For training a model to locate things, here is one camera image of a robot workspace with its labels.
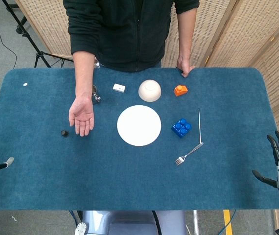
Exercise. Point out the small metal cup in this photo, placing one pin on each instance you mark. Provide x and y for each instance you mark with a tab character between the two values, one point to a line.
96	96

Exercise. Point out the person's left hand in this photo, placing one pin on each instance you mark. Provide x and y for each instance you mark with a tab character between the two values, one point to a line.
185	66

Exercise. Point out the beige upturned bowl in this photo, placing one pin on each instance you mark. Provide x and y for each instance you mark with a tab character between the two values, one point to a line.
149	90

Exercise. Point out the blue carpet table mat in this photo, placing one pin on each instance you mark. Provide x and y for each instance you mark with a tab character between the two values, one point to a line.
139	181

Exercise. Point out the thin white stick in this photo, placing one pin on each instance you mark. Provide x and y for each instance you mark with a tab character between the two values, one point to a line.
200	124

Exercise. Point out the person's left forearm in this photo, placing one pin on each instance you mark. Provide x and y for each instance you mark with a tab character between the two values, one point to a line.
187	34

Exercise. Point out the person's right hand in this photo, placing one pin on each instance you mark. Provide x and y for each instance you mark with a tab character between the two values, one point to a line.
82	115

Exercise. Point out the metal table leg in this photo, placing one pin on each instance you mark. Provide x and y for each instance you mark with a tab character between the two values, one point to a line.
196	222

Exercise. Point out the small black cap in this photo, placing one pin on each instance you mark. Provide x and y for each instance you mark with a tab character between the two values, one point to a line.
64	133

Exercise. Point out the black tripod stand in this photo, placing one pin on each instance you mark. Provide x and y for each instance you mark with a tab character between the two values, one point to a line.
24	34

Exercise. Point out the silver robot torso base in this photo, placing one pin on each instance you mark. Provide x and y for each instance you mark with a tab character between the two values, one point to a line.
129	224

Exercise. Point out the black fleece jacket torso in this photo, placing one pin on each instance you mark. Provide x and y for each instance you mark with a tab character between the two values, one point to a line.
120	31

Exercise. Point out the small white rectangular box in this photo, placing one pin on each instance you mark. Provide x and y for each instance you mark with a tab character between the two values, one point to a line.
119	87

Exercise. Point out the blue toy brick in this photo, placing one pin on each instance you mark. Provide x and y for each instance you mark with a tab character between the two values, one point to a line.
181	128

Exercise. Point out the white round plate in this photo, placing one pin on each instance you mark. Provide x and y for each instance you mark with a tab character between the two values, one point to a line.
139	125

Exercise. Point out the orange toy brick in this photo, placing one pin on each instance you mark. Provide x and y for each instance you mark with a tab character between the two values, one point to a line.
180	91

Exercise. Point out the yellow floor tape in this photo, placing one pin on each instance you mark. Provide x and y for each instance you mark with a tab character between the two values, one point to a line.
227	222

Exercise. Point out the silver metal fork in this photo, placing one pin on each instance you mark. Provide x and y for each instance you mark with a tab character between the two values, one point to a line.
188	154

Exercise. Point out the person's right forearm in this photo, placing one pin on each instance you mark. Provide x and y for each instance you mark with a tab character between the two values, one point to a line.
84	73

